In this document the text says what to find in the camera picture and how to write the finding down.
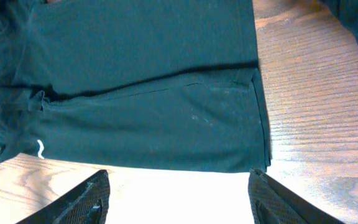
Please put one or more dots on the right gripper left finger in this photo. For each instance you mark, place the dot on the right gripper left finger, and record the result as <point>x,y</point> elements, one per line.
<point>87,203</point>

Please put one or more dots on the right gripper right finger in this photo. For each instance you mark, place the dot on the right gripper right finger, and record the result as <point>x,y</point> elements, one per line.
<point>273,203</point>

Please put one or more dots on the black t-shirt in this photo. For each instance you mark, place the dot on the black t-shirt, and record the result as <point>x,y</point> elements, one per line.
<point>155,84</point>

